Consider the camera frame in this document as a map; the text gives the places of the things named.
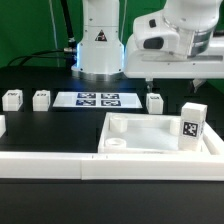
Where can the white square table top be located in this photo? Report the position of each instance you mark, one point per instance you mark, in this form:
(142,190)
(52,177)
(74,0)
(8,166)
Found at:
(126,133)

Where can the white marker sheet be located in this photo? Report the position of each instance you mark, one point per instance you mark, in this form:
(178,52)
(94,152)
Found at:
(97,100)

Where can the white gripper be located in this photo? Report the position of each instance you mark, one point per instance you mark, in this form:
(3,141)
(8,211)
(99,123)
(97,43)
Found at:
(161,65)

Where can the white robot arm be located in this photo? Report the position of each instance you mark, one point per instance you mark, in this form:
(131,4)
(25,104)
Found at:
(100,53)

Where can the white U-shaped fence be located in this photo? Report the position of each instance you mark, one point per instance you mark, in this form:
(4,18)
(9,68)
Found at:
(110,166)

